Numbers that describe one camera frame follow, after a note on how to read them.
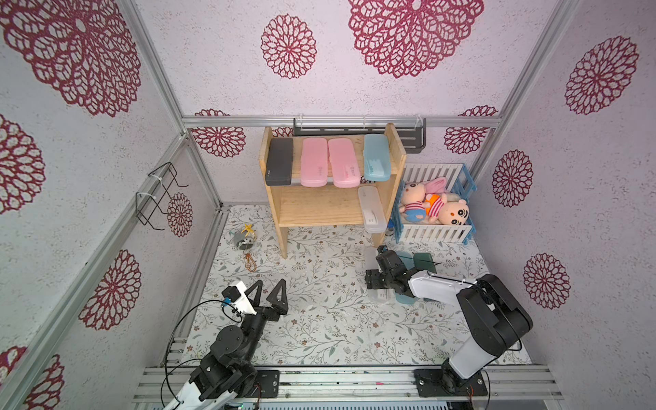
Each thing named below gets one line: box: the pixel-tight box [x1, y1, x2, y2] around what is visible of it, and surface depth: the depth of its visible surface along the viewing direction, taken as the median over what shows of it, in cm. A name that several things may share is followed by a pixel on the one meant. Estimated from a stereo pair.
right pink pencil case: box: [328, 137, 361, 189], surface depth 71 cm
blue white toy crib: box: [393, 163, 478, 246], surface depth 108 cm
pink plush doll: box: [398, 176, 448, 223], surface depth 108 cm
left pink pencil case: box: [300, 136, 328, 188], surface depth 71 cm
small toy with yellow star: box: [233, 223, 258, 273], surface depth 102 cm
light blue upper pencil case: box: [363, 133, 392, 182], surface depth 73 cm
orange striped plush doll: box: [424, 192, 470, 226], surface depth 104 cm
